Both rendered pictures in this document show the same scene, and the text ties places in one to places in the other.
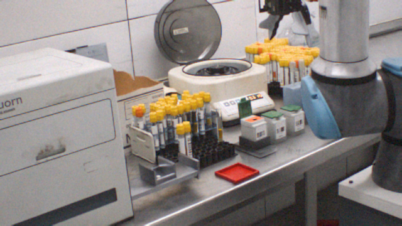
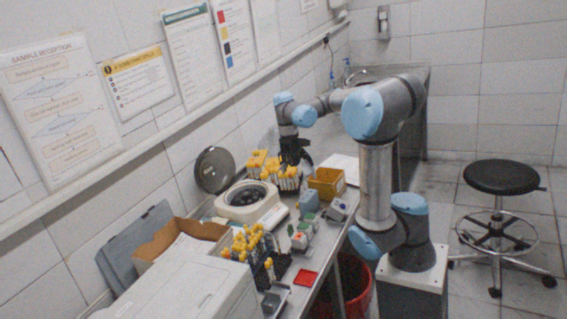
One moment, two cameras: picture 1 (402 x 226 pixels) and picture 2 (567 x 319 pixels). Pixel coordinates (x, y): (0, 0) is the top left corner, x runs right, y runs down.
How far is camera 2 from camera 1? 57 cm
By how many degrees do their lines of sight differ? 21
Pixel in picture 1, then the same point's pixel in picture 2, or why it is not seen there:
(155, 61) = (195, 194)
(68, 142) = not seen: outside the picture
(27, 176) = not seen: outside the picture
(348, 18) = (384, 198)
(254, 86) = (274, 201)
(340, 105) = (382, 243)
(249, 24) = (240, 145)
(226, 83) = (261, 207)
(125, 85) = (195, 227)
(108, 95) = (251, 283)
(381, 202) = (408, 282)
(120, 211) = not seen: outside the picture
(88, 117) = (245, 305)
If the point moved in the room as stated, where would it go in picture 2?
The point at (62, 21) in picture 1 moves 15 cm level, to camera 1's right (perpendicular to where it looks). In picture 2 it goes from (133, 197) to (173, 182)
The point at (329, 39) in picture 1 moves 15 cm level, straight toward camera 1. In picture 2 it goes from (372, 210) to (399, 243)
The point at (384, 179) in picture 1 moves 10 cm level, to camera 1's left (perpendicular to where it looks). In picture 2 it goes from (403, 267) to (378, 280)
